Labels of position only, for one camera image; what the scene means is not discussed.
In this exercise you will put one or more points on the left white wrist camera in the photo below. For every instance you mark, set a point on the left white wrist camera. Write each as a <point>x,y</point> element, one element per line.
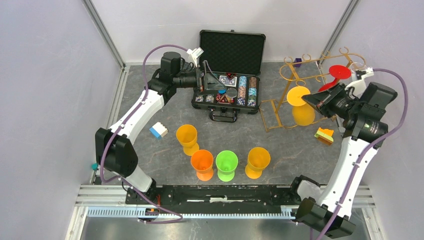
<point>194,55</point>

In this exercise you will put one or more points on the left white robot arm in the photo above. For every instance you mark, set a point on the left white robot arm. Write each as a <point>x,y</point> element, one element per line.
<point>114,145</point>

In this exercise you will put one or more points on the orange green toy brick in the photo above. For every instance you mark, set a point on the orange green toy brick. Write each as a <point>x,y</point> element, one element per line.
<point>325,135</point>

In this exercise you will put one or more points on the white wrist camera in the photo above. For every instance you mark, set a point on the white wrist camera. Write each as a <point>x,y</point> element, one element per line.
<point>194,55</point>
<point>358,85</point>

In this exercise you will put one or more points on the yellow wine glass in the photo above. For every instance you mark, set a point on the yellow wine glass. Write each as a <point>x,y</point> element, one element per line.
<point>303,114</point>
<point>187,136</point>
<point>257,160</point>

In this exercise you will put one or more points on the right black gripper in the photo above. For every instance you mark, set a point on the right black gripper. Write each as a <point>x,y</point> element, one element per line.
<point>323,103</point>

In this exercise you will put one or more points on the gold wine glass rack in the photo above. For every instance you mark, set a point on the gold wine glass rack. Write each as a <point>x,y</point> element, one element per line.
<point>290,74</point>

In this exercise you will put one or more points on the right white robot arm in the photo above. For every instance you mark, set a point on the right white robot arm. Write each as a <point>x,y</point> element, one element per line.
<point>329,211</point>

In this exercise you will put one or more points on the orange plastic wine glass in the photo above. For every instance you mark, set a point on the orange plastic wine glass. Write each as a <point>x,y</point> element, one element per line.
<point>202,162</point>

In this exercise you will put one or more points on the black poker chip case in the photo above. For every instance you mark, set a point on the black poker chip case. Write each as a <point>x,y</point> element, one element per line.
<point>232,54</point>

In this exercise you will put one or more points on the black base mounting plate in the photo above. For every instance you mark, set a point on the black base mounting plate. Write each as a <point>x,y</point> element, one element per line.
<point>223,199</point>

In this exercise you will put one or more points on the teal small object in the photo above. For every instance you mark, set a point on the teal small object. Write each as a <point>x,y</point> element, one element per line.
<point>94,166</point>

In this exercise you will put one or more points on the clear wine glass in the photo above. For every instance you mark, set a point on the clear wine glass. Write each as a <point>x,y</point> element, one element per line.
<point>357,66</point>

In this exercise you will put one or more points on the red plastic wine glass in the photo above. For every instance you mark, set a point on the red plastic wine glass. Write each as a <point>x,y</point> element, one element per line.
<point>339,72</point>

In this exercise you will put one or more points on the red triangle all-in marker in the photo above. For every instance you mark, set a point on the red triangle all-in marker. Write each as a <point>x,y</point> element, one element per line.
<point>224,99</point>

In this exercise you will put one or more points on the green plastic wine glass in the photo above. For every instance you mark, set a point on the green plastic wine glass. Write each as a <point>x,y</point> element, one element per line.
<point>226,162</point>

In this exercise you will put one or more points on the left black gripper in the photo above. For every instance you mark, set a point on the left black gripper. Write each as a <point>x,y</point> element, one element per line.
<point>212,82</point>

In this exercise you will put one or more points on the yellow wine glass back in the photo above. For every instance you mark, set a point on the yellow wine glass back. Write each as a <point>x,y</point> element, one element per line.
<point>303,114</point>

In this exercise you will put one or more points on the playing card deck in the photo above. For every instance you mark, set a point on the playing card deck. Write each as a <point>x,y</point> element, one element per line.
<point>229,82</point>

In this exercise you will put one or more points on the blue white toy brick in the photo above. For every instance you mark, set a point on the blue white toy brick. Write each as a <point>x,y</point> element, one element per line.
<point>158,130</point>

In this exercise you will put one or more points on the purple small block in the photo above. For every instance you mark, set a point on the purple small block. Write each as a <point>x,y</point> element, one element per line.
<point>297,62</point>

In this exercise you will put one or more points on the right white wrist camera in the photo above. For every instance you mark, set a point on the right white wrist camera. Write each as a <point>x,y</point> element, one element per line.
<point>358,85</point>

